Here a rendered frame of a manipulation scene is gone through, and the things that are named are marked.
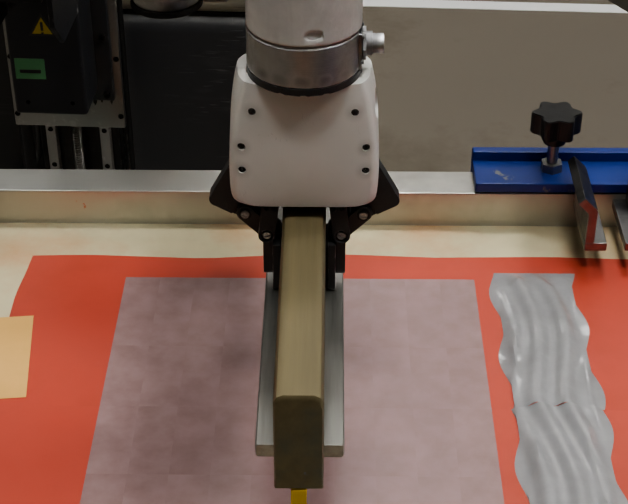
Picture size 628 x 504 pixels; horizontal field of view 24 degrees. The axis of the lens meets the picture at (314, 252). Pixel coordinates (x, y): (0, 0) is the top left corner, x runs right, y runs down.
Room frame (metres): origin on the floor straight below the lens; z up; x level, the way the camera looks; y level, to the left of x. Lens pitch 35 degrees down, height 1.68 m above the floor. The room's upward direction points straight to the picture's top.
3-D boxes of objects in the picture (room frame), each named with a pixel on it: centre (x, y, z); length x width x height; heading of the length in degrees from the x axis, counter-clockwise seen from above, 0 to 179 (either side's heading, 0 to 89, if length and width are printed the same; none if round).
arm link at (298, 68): (0.85, 0.00, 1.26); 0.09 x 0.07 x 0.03; 89
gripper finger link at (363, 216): (0.85, -0.02, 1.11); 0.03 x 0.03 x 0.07; 89
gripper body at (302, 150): (0.85, 0.01, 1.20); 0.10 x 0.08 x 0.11; 89
